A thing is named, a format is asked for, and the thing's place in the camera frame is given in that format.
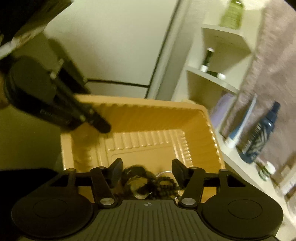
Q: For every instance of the pink hanging towel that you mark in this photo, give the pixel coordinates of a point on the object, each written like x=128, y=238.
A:
x=272, y=78

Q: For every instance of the black white standing tube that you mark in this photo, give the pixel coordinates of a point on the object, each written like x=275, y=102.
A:
x=205, y=65

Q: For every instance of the white blue tube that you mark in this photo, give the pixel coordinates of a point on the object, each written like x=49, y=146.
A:
x=234, y=137

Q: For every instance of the small green lid jar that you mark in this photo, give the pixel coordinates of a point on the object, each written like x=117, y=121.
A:
x=266, y=171

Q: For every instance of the orange plastic tray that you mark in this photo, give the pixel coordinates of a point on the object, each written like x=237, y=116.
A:
x=145, y=132

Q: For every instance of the green bottle on shelf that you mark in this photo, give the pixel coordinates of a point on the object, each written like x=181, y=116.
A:
x=232, y=17

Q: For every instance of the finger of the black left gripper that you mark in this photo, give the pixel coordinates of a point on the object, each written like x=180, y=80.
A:
x=69, y=82

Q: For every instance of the cream wooden shelf unit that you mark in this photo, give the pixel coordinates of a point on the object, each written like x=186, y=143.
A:
x=234, y=50

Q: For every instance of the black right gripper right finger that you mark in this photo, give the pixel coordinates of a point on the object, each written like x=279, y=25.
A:
x=191, y=180

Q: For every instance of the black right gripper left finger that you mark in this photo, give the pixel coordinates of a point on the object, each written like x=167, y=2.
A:
x=103, y=180

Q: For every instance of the dark blue spray bottle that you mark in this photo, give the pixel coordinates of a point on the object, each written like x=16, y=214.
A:
x=260, y=135

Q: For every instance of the black white lying tube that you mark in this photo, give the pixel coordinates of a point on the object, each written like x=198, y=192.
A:
x=217, y=75

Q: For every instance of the lilac tube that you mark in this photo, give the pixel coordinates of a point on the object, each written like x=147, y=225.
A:
x=220, y=109

